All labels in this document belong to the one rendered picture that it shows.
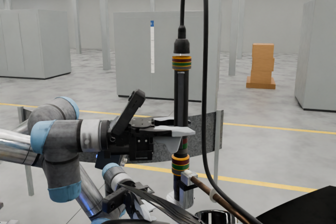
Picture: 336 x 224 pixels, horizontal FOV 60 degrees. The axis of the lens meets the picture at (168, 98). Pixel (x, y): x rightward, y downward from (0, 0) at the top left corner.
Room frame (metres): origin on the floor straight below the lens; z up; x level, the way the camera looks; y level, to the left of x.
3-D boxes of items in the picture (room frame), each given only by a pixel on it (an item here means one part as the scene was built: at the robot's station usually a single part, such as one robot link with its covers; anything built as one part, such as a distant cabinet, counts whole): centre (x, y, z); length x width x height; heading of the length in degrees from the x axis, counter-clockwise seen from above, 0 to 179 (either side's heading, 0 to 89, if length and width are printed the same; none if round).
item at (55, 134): (0.63, 0.25, 1.48); 0.11 x 0.08 x 0.09; 94
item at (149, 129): (0.62, 0.03, 1.50); 0.09 x 0.05 x 0.02; 78
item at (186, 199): (0.64, -0.04, 1.34); 0.09 x 0.07 x 0.10; 29
